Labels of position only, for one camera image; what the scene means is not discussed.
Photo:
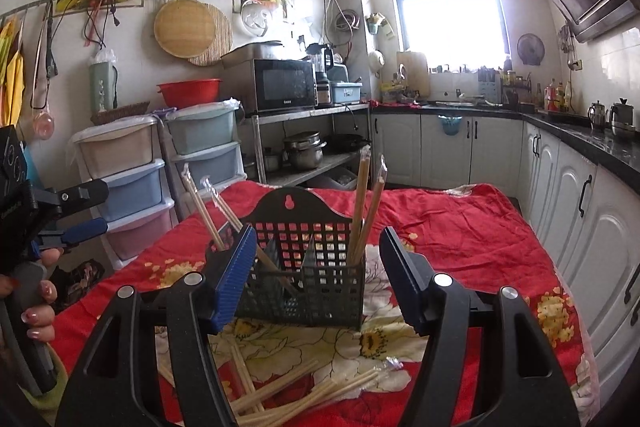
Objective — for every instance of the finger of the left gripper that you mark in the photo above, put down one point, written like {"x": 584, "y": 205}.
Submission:
{"x": 70, "y": 238}
{"x": 85, "y": 195}

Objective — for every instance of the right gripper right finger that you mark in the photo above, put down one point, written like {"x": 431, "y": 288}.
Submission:
{"x": 519, "y": 380}

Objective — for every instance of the kitchen window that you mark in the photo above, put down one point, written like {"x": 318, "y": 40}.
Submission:
{"x": 455, "y": 34}

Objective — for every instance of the left hand painted nails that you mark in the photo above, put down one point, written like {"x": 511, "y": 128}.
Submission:
{"x": 39, "y": 318}

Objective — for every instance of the beige top drawer tower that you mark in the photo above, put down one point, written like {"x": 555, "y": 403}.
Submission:
{"x": 139, "y": 209}

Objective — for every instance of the blue drawer tower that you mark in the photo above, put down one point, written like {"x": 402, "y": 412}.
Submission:
{"x": 204, "y": 138}

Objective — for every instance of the red plastic basin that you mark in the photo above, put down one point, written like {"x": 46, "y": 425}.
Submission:
{"x": 187, "y": 93}

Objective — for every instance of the red floral tablecloth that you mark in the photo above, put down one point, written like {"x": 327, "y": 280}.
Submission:
{"x": 472, "y": 233}

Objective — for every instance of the metal shelf rack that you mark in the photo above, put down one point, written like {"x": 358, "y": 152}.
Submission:
{"x": 344, "y": 127}

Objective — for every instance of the round bamboo board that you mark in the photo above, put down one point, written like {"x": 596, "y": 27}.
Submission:
{"x": 193, "y": 31}

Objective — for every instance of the white lower cabinets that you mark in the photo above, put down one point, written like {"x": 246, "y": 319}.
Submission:
{"x": 585, "y": 218}

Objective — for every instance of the black microwave oven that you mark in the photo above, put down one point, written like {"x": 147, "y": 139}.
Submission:
{"x": 265, "y": 78}

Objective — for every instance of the steel pot on shelf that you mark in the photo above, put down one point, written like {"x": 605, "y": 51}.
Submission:
{"x": 304, "y": 150}

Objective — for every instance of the dark green utensil basket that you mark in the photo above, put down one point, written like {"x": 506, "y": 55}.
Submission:
{"x": 307, "y": 241}

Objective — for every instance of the black countertop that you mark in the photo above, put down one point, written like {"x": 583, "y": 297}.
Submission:
{"x": 620, "y": 160}

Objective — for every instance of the blue hanging bin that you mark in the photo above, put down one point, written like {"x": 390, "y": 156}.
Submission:
{"x": 450, "y": 124}

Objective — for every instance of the metal kettle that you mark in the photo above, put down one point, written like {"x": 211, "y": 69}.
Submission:
{"x": 597, "y": 116}

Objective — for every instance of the dark pot on counter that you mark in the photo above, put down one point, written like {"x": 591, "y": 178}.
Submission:
{"x": 622, "y": 120}

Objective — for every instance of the wall fan vent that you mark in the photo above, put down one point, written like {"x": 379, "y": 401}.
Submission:
{"x": 531, "y": 50}

